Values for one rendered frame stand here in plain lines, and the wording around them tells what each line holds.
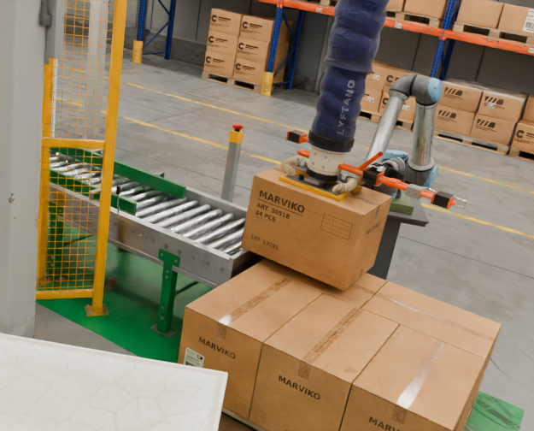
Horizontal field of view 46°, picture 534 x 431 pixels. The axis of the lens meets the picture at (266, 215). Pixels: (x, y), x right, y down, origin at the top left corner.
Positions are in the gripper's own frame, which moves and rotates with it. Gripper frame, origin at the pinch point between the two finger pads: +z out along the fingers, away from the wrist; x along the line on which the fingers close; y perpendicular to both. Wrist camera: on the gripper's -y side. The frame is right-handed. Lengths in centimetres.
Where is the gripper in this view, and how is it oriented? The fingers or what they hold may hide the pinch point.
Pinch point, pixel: (378, 177)
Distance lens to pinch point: 304.9
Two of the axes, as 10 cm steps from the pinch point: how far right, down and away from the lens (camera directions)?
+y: -8.6, -3.1, 4.1
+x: 1.7, -9.2, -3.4
